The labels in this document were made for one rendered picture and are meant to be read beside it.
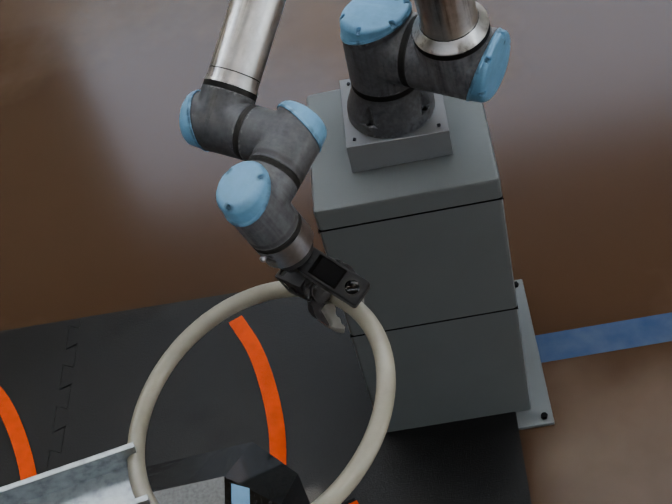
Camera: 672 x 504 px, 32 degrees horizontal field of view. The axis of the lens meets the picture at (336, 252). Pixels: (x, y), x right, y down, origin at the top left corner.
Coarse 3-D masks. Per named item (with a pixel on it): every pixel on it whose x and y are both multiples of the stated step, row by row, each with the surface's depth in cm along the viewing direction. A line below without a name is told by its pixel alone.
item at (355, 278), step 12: (312, 252) 188; (312, 264) 187; (324, 264) 187; (336, 264) 187; (312, 276) 187; (324, 276) 187; (336, 276) 186; (348, 276) 186; (360, 276) 186; (324, 288) 187; (336, 288) 186; (348, 288) 185; (360, 288) 185; (348, 300) 185; (360, 300) 186
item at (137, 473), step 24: (264, 288) 202; (216, 312) 204; (360, 312) 189; (192, 336) 204; (384, 336) 185; (168, 360) 203; (384, 360) 182; (384, 384) 179; (144, 408) 200; (384, 408) 177; (144, 432) 198; (384, 432) 176; (144, 456) 196; (360, 456) 174; (144, 480) 191; (336, 480) 174; (360, 480) 174
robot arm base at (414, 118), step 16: (352, 96) 250; (368, 96) 244; (400, 96) 244; (416, 96) 246; (432, 96) 251; (352, 112) 251; (368, 112) 248; (384, 112) 246; (400, 112) 246; (416, 112) 247; (432, 112) 252; (368, 128) 249; (384, 128) 247; (400, 128) 247; (416, 128) 249
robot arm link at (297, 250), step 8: (304, 224) 183; (304, 232) 183; (312, 232) 186; (296, 240) 181; (304, 240) 183; (312, 240) 185; (288, 248) 181; (296, 248) 182; (304, 248) 183; (264, 256) 183; (272, 256) 182; (280, 256) 182; (288, 256) 182; (296, 256) 183; (304, 256) 184; (272, 264) 184; (280, 264) 184; (288, 264) 184
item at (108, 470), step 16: (128, 448) 194; (80, 464) 192; (96, 464) 193; (112, 464) 195; (32, 480) 191; (48, 480) 192; (64, 480) 193; (80, 480) 195; (96, 480) 195; (112, 480) 195; (128, 480) 194; (0, 496) 191; (16, 496) 192; (32, 496) 193; (48, 496) 194; (64, 496) 194; (80, 496) 193; (96, 496) 193; (112, 496) 192; (128, 496) 192; (144, 496) 187
